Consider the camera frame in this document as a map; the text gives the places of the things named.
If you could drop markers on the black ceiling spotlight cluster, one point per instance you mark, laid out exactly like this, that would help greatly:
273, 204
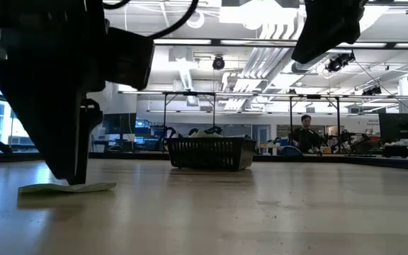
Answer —
338, 63
372, 91

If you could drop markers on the black round ceiling camera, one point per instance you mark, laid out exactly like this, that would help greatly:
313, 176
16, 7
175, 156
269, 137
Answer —
218, 62

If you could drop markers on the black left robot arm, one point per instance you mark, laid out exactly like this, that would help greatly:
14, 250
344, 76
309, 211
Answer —
30, 10

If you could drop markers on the standing person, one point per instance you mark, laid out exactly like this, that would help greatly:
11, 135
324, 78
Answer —
306, 140

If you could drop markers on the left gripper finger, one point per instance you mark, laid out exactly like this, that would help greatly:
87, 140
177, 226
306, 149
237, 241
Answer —
83, 159
48, 134

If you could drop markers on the blue round chair back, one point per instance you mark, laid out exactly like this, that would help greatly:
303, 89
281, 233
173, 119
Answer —
291, 151

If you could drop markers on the black metal rig stand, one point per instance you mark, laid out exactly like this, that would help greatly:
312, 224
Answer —
338, 120
214, 113

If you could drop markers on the black aluminium table frame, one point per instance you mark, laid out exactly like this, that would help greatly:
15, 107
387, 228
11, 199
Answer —
126, 155

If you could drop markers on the large glass window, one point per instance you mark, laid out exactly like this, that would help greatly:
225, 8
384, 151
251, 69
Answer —
5, 120

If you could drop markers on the black computer monitor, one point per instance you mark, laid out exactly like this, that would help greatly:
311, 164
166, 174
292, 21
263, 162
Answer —
120, 123
400, 125

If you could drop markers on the green white sweetener packet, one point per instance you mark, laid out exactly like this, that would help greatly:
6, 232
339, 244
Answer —
204, 134
97, 186

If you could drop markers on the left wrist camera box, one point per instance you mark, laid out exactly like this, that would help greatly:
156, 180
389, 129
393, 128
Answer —
129, 58

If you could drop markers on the black slotted plastic basket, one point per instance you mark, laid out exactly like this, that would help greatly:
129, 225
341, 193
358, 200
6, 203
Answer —
211, 154

